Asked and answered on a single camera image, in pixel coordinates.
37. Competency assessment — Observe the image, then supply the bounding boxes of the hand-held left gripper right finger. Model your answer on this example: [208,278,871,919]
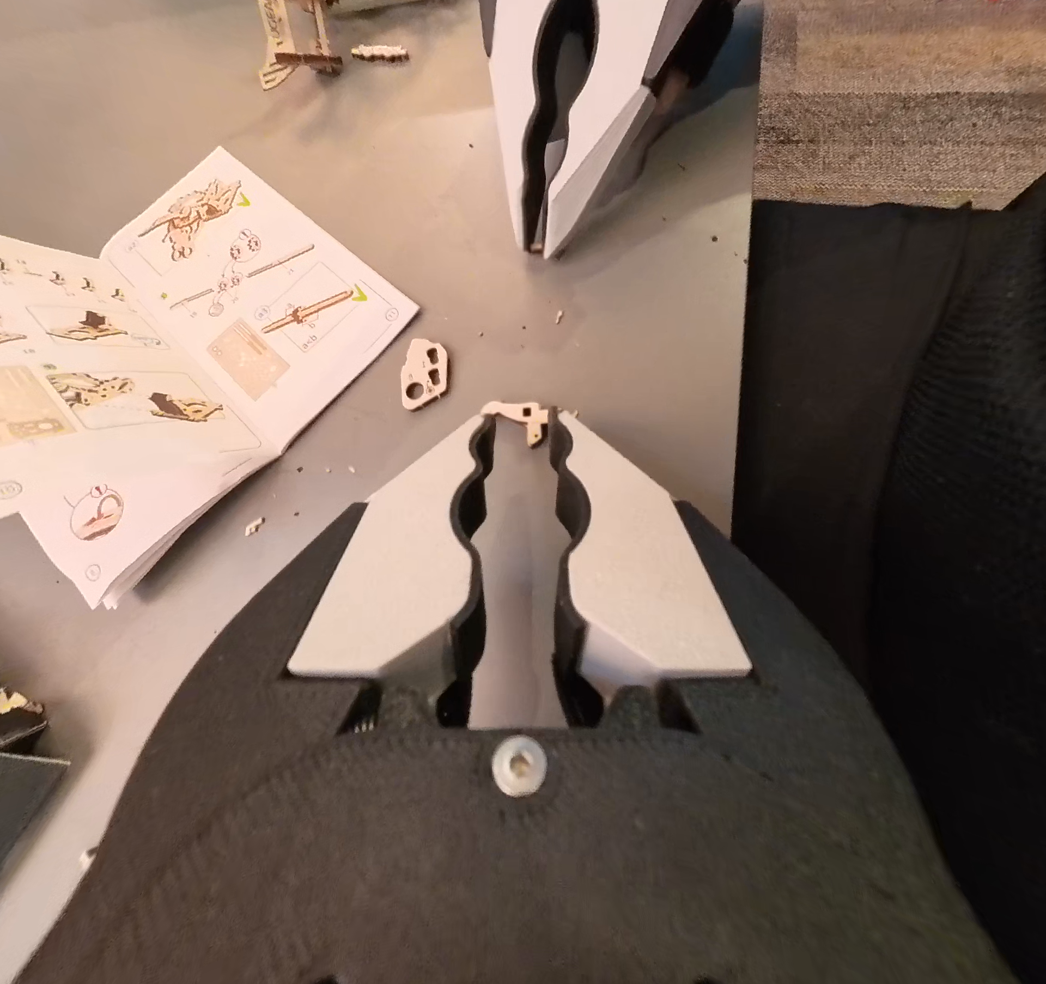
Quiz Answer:
[551,408,753,725]

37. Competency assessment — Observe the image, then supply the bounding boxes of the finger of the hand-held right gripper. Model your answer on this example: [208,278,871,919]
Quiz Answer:
[544,0,740,260]
[489,0,583,254]

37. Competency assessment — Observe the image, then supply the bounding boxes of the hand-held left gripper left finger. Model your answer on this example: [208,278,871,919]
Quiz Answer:
[288,414,498,727]

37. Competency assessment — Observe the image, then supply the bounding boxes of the small hooked wooden part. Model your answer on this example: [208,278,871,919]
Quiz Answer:
[481,400,578,451]

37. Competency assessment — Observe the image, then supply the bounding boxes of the partly built wooden model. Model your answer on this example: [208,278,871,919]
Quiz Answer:
[222,0,464,93]

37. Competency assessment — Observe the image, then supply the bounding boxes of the flat wooden plate with holes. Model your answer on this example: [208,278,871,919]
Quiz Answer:
[399,337,451,412]

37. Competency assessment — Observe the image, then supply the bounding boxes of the person's black trousers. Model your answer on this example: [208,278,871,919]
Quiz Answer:
[731,198,1046,984]

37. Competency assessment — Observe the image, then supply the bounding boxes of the scattered wooden chips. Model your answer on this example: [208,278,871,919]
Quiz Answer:
[323,309,567,476]

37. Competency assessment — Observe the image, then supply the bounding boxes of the open instruction booklet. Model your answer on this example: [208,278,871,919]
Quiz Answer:
[0,145,421,611]

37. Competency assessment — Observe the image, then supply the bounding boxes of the dark printed box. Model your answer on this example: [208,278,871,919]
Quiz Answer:
[0,685,49,757]

